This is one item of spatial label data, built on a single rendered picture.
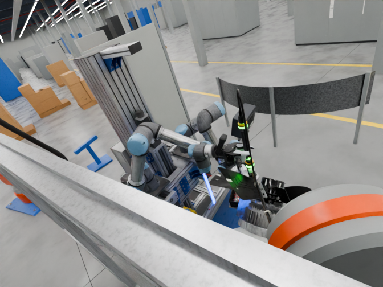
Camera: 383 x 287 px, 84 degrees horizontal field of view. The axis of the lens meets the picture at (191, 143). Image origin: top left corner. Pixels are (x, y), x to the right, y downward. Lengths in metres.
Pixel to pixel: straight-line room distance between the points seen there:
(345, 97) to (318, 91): 0.31
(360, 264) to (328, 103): 2.81
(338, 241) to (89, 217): 0.21
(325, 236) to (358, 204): 0.04
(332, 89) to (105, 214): 2.88
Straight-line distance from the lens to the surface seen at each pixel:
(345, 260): 0.26
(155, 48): 3.09
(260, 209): 1.20
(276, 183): 1.21
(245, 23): 11.13
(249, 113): 1.86
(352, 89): 3.05
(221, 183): 1.32
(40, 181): 0.27
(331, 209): 0.25
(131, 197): 0.17
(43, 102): 9.98
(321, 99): 2.99
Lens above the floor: 2.16
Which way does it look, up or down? 34 degrees down
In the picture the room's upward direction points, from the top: 20 degrees counter-clockwise
